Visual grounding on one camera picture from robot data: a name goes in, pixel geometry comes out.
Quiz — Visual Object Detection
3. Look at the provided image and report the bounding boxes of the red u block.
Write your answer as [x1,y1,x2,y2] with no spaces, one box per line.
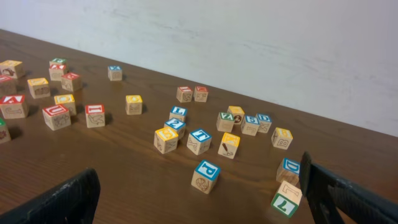
[0,75,17,96]
[42,105,71,131]

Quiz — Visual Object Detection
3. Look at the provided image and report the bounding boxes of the yellow block by 2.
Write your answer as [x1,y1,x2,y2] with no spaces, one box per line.
[154,127,178,154]

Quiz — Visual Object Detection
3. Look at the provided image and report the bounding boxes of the blue 2 block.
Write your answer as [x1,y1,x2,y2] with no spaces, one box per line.
[164,118,186,139]

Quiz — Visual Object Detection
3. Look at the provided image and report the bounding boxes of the red i block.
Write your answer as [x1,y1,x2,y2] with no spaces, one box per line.
[85,104,105,128]
[176,86,193,103]

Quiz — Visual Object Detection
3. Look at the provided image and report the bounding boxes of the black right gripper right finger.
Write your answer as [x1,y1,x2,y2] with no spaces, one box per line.
[299,152,397,224]

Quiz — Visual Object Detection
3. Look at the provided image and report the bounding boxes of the blue D block near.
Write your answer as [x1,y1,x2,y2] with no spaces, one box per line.
[276,158,300,185]

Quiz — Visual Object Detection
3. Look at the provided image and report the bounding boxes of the red U block left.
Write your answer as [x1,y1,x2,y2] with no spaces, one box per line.
[0,75,17,96]

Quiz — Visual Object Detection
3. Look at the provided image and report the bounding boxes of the yellow block far left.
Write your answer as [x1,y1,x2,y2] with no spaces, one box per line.
[0,60,25,79]

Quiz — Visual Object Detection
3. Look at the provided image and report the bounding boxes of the yellow O block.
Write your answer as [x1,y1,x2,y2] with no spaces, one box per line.
[54,94,77,116]

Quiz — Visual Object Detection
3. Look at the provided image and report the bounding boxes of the blue d block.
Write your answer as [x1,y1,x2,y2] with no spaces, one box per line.
[256,113,272,133]
[276,158,300,185]

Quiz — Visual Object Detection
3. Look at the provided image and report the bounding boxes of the red X block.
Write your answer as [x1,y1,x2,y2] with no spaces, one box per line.
[49,64,68,81]

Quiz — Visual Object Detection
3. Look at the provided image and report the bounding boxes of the green F block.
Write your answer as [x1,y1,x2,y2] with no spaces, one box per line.
[49,58,67,66]

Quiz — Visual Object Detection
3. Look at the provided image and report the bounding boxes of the blue D block far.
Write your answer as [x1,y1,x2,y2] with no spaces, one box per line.
[256,113,272,133]

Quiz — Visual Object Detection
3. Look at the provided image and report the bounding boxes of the red E block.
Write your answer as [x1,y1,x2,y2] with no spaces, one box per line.
[61,73,83,91]

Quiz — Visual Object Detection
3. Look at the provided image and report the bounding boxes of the yellow hammer block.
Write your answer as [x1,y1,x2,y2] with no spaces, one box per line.
[218,133,241,159]

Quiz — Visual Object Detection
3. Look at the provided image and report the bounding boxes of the green 7 block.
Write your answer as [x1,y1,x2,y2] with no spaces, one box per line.
[271,180,302,218]

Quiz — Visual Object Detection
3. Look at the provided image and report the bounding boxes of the red I block far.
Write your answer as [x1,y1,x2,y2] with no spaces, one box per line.
[176,86,193,103]

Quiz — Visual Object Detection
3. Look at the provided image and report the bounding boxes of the green B block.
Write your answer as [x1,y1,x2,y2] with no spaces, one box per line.
[0,118,11,144]

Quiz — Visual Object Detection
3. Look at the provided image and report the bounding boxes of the yellow block by Z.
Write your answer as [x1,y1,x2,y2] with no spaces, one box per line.
[227,106,245,125]

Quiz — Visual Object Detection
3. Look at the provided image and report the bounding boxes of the blue T block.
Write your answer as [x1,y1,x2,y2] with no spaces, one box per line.
[187,129,212,156]

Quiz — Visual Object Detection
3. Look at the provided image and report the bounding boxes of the yellow B-side block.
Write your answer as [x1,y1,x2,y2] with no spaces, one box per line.
[271,127,293,150]

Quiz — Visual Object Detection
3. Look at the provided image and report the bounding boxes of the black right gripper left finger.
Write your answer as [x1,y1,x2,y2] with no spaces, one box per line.
[1,168,101,223]

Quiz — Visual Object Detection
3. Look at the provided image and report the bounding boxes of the blue X block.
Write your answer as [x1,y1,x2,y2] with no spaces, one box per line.
[108,65,123,81]

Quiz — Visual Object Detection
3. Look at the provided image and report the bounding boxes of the blue 5 block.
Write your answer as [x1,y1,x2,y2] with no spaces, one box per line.
[241,115,260,136]

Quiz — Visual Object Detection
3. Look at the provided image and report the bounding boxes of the red block far right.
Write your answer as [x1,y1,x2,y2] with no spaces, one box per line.
[193,86,209,103]

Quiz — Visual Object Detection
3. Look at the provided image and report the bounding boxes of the blue P block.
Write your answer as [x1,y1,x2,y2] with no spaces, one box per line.
[191,160,221,194]

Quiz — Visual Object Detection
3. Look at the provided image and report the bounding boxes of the blue L block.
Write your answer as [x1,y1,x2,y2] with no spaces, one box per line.
[169,106,187,122]

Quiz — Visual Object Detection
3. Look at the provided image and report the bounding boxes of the green Z block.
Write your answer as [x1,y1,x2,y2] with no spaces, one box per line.
[216,112,234,133]

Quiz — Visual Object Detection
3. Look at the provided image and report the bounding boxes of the red A block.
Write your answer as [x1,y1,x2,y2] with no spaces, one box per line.
[1,95,29,119]

